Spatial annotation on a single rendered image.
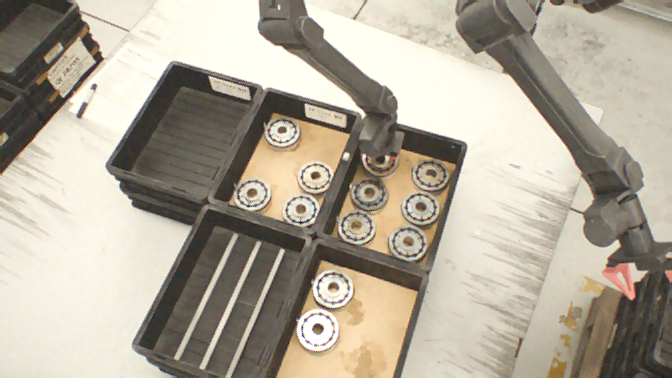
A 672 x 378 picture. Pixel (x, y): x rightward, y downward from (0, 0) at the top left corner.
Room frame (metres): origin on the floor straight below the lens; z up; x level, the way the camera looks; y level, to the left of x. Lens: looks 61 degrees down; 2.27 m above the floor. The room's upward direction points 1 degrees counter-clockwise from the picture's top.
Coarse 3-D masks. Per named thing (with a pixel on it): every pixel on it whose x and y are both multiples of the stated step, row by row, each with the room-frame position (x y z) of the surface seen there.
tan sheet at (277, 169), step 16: (304, 128) 1.01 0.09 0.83; (320, 128) 1.01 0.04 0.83; (304, 144) 0.95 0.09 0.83; (320, 144) 0.95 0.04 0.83; (336, 144) 0.95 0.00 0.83; (256, 160) 0.90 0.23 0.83; (272, 160) 0.90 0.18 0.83; (288, 160) 0.90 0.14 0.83; (304, 160) 0.90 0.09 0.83; (320, 160) 0.89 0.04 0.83; (336, 160) 0.89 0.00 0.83; (256, 176) 0.84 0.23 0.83; (272, 176) 0.84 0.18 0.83; (288, 176) 0.84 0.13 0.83; (272, 192) 0.79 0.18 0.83; (288, 192) 0.79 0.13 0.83; (272, 208) 0.74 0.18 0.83
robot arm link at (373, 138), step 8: (392, 96) 0.87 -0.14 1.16; (392, 104) 0.85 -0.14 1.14; (368, 112) 0.87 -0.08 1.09; (392, 112) 0.84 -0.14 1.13; (368, 120) 0.85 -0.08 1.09; (376, 120) 0.84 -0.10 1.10; (384, 120) 0.83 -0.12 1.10; (368, 128) 0.82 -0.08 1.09; (376, 128) 0.81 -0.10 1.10; (360, 136) 0.80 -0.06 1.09; (368, 136) 0.79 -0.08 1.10; (376, 136) 0.80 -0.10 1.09; (384, 136) 0.81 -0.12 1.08; (360, 144) 0.79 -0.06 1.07; (368, 144) 0.78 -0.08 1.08; (376, 144) 0.78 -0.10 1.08; (384, 144) 0.79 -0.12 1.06; (368, 152) 0.78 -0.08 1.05; (376, 152) 0.77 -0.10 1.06
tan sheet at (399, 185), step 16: (400, 160) 0.89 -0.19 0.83; (416, 160) 0.89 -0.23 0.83; (400, 176) 0.84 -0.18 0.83; (432, 176) 0.83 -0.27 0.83; (400, 192) 0.78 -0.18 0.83; (352, 208) 0.74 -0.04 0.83; (384, 208) 0.74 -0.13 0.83; (336, 224) 0.69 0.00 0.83; (384, 224) 0.69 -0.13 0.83; (400, 224) 0.69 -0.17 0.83; (384, 240) 0.64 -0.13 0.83; (432, 240) 0.64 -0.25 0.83
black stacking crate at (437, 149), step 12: (408, 132) 0.93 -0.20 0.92; (408, 144) 0.92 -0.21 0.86; (420, 144) 0.91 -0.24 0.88; (432, 144) 0.90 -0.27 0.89; (444, 144) 0.89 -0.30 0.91; (360, 156) 0.91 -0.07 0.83; (432, 156) 0.90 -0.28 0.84; (444, 156) 0.89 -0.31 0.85; (456, 156) 0.87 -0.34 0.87; (348, 168) 0.81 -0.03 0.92; (348, 180) 0.81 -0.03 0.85; (348, 192) 0.79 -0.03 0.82; (336, 204) 0.72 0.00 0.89; (444, 204) 0.74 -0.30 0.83; (336, 216) 0.72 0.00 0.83; (324, 228) 0.64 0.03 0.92
